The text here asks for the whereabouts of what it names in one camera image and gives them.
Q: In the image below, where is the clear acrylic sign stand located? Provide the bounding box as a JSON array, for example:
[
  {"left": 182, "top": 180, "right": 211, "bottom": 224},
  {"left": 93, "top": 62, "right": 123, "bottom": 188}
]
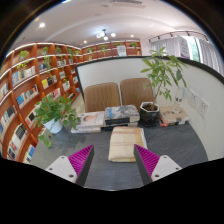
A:
[{"left": 173, "top": 87, "right": 187, "bottom": 113}]

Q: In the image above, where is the white framed notice sign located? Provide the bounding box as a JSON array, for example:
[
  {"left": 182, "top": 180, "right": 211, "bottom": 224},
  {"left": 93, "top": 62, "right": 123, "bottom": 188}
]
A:
[{"left": 116, "top": 44, "right": 128, "bottom": 57}]

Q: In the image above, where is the small tree in black pot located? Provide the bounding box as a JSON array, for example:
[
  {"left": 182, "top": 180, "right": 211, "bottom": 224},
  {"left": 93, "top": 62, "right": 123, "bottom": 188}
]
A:
[{"left": 138, "top": 46, "right": 188, "bottom": 128}]

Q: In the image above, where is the ceiling light cluster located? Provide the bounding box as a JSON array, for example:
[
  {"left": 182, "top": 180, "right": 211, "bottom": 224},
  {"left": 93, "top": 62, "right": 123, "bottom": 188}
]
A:
[{"left": 95, "top": 28, "right": 117, "bottom": 42}]

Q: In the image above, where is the white curtain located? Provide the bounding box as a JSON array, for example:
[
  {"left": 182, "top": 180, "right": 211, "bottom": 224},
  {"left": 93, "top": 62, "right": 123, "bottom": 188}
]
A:
[{"left": 148, "top": 34, "right": 224, "bottom": 76}]

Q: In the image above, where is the white book with face cover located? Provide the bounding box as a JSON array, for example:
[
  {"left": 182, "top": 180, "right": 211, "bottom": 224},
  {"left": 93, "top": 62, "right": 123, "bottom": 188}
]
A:
[{"left": 77, "top": 110, "right": 106, "bottom": 130}]

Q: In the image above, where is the red-edged book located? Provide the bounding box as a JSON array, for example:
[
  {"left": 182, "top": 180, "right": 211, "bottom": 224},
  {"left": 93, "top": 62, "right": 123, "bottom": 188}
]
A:
[{"left": 159, "top": 118, "right": 189, "bottom": 128}]

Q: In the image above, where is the leafy vine plant, white pot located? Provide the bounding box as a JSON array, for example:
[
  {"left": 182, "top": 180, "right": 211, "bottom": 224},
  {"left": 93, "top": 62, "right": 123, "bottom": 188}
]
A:
[{"left": 33, "top": 94, "right": 82, "bottom": 149}]

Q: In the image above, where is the cream and tan striped towel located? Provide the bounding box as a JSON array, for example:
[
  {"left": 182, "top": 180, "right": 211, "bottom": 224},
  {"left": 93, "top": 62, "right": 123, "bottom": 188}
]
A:
[{"left": 107, "top": 125, "right": 148, "bottom": 163}]

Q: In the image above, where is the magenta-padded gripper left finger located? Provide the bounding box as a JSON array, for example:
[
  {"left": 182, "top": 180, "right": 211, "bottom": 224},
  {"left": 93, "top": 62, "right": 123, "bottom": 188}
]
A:
[{"left": 44, "top": 144, "right": 96, "bottom": 188}]

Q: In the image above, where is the orange wooden bookshelf unit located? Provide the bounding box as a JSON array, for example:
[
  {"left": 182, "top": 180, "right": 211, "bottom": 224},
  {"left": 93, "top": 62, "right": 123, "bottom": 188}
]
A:
[{"left": 0, "top": 39, "right": 143, "bottom": 164}]

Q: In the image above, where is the beige cover book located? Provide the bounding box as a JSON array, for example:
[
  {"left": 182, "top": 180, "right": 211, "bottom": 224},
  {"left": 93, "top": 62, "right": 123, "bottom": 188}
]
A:
[{"left": 159, "top": 105, "right": 191, "bottom": 124}]

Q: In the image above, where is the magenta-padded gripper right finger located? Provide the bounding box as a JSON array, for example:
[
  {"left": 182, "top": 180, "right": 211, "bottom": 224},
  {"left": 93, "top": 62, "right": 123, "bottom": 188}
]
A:
[{"left": 133, "top": 144, "right": 183, "bottom": 187}]

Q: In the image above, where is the tan padded chair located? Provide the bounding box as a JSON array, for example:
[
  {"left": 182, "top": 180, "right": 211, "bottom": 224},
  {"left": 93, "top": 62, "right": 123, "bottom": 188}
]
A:
[
  {"left": 83, "top": 82, "right": 122, "bottom": 113},
  {"left": 119, "top": 77, "right": 155, "bottom": 111}
]

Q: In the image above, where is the white flat book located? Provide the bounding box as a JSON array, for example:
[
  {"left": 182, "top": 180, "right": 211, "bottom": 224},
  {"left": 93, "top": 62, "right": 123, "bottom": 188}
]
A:
[{"left": 70, "top": 125, "right": 103, "bottom": 134}]

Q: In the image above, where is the thick dark blue-striped book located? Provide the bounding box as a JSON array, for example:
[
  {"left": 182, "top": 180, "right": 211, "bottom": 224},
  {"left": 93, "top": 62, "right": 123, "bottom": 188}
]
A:
[{"left": 104, "top": 104, "right": 141, "bottom": 126}]

